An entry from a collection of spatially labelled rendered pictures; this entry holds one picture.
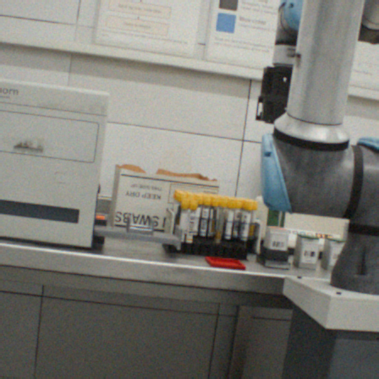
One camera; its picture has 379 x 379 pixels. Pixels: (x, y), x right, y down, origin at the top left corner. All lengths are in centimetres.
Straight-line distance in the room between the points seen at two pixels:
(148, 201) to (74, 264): 38
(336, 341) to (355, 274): 12
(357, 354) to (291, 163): 29
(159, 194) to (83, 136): 37
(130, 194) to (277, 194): 64
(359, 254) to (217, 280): 35
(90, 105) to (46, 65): 67
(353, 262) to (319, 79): 28
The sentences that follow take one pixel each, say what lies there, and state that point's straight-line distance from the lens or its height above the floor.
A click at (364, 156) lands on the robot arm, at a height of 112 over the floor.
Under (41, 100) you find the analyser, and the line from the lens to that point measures 125.
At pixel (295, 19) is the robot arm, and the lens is 124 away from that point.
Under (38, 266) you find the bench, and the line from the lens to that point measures 123.
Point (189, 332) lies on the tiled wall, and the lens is 199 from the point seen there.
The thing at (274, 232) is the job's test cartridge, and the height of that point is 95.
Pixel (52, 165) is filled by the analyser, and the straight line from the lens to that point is 124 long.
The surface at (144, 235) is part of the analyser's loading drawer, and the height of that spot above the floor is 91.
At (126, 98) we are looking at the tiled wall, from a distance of 188.
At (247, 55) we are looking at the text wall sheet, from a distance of 194.
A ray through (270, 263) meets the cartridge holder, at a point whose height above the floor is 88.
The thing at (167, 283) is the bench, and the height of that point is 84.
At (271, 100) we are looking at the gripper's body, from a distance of 133.
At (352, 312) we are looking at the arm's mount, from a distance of 92.
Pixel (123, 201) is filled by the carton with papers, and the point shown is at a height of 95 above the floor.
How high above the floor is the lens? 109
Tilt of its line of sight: 3 degrees down
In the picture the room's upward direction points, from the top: 8 degrees clockwise
